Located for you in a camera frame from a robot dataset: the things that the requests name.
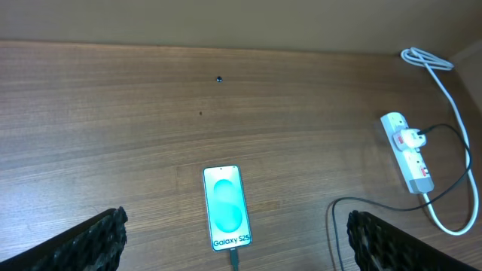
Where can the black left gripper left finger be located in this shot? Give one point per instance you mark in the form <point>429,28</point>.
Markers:
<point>95,244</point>

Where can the white charger adapter plug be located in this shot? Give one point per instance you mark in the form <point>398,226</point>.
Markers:
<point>408,138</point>

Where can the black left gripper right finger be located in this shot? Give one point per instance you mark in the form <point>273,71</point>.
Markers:
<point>380,246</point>

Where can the white power extension socket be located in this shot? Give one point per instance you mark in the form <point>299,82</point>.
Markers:
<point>411,163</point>

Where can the smartphone with cyan screen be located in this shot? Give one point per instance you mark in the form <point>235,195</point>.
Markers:
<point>227,212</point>

